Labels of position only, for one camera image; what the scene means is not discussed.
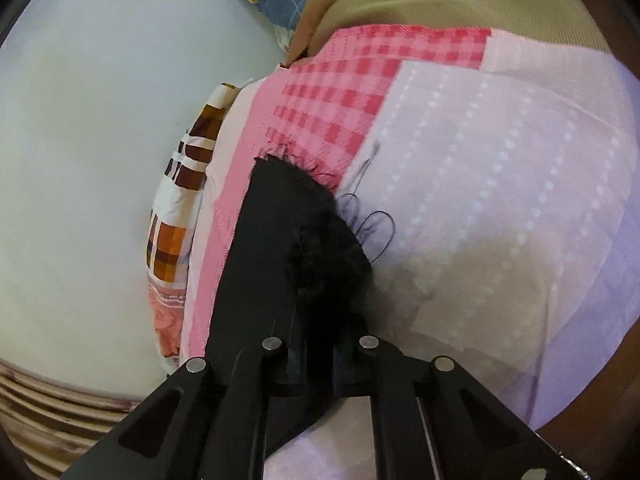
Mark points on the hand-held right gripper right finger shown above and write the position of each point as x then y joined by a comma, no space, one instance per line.
395,410

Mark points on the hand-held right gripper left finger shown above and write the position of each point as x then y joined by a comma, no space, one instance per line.
240,410

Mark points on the beige cloth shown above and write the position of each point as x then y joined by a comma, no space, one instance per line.
450,0

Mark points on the orange plaid folded quilt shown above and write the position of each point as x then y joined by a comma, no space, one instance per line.
170,250

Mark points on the striped floral curtain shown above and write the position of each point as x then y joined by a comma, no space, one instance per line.
50,420

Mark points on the pink checked bedsheet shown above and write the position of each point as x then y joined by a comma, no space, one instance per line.
475,185

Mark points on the black pants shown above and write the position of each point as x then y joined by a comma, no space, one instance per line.
280,240

